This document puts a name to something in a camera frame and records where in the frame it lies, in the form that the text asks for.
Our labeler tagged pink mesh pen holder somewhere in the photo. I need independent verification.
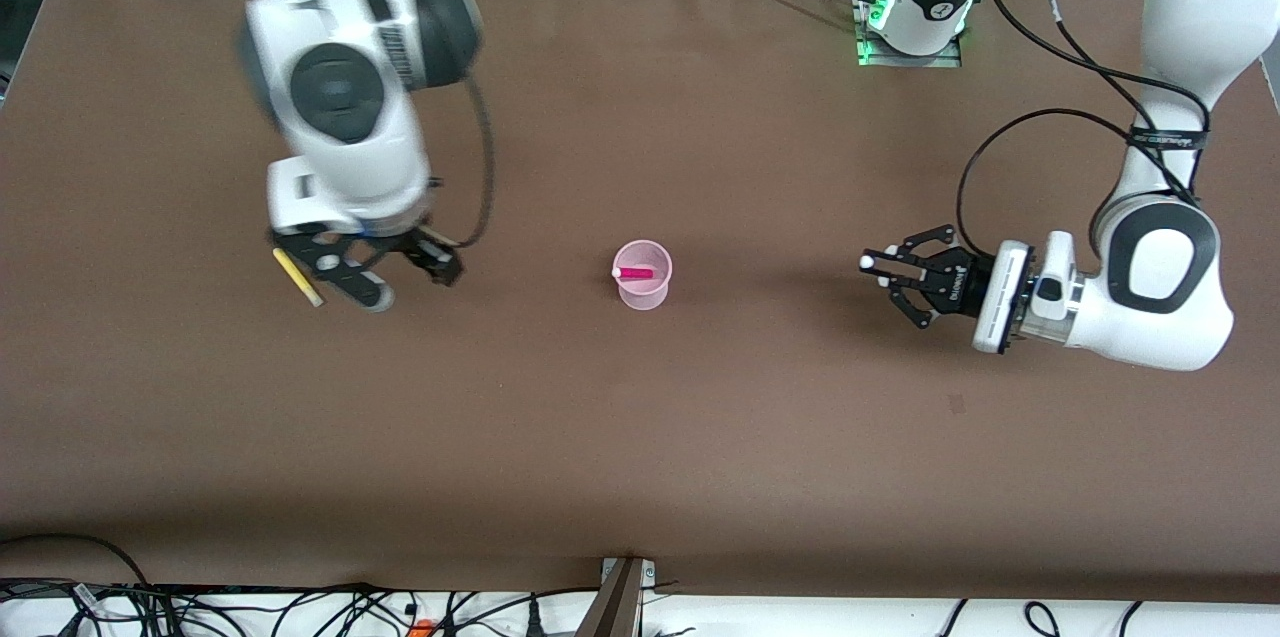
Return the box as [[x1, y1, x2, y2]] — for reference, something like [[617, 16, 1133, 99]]
[[612, 239, 673, 311]]

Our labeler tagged yellow marker pen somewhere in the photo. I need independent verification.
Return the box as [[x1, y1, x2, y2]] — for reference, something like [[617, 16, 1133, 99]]
[[272, 247, 325, 308]]

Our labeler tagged brown table cover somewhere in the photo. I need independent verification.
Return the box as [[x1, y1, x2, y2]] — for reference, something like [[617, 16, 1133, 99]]
[[0, 0, 1280, 605]]

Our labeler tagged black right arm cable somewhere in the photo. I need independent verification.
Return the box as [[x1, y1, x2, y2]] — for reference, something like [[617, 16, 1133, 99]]
[[198, 0, 499, 251]]

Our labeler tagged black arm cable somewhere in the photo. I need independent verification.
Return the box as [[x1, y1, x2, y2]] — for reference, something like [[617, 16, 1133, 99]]
[[198, 0, 499, 251], [953, 0, 1213, 263]]

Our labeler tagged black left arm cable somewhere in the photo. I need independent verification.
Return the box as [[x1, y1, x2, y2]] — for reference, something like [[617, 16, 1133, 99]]
[[953, 0, 1213, 263]]

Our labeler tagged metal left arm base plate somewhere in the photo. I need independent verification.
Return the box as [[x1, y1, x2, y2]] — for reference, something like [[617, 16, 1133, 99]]
[[855, 0, 964, 69]]

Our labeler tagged black tangled floor cable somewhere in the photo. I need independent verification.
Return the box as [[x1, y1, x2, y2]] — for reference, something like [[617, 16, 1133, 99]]
[[0, 577, 601, 637]]

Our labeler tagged aluminium camera post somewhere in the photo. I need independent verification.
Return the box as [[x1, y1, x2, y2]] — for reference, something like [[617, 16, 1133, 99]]
[[578, 557, 657, 637]]

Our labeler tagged black arched floor cable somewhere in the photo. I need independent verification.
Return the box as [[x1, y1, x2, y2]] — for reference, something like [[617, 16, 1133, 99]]
[[0, 533, 153, 600]]

